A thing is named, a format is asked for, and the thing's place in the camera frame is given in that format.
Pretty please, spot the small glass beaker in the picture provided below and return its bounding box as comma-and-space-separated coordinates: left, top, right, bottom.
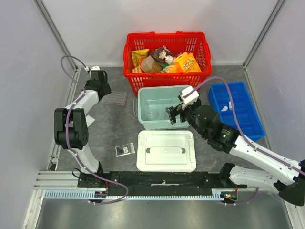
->
144, 106, 156, 120

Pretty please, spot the white capped vial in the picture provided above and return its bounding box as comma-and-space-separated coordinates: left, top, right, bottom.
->
221, 106, 228, 112
228, 101, 233, 110

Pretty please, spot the black powder sachet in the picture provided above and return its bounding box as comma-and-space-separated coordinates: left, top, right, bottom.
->
115, 143, 135, 157

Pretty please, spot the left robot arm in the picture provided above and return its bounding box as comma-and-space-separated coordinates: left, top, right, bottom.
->
54, 70, 112, 187

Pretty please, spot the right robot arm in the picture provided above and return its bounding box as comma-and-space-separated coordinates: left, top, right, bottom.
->
165, 101, 305, 206

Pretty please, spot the light teal plastic bin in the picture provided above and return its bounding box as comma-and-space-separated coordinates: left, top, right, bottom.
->
137, 85, 189, 130

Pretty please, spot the white bin lid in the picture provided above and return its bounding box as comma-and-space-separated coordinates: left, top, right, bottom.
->
136, 130, 196, 172

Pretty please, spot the orange Scrub Daddy box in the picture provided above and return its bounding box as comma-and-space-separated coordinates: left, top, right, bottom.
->
173, 52, 201, 73

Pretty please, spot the white pump bottle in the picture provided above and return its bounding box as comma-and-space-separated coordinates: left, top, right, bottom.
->
159, 50, 174, 65

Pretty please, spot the brown cardboard box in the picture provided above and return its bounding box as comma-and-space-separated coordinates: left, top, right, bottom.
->
140, 56, 162, 73

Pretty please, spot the clear test tube rack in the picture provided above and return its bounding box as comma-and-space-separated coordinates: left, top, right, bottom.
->
102, 91, 127, 106

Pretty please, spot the red plastic shopping basket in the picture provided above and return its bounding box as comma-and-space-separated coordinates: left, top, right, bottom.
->
123, 31, 212, 95

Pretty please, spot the blue compartment tray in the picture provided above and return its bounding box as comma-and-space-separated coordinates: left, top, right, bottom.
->
208, 82, 265, 141

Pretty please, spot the yellow snack bag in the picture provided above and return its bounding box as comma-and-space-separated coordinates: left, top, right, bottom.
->
131, 49, 149, 67

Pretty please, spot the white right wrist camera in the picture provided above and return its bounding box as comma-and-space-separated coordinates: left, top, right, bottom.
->
178, 86, 199, 110

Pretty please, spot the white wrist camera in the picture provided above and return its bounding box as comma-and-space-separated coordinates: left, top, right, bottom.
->
178, 86, 199, 110
84, 66, 100, 73

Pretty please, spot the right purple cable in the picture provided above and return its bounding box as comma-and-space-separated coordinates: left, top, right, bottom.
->
185, 76, 305, 206

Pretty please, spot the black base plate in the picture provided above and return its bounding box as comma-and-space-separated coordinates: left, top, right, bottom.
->
73, 163, 247, 189

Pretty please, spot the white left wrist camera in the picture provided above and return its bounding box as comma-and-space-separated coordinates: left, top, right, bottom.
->
84, 66, 100, 73

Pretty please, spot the slotted cable duct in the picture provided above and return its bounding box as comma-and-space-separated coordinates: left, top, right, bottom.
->
44, 190, 224, 201

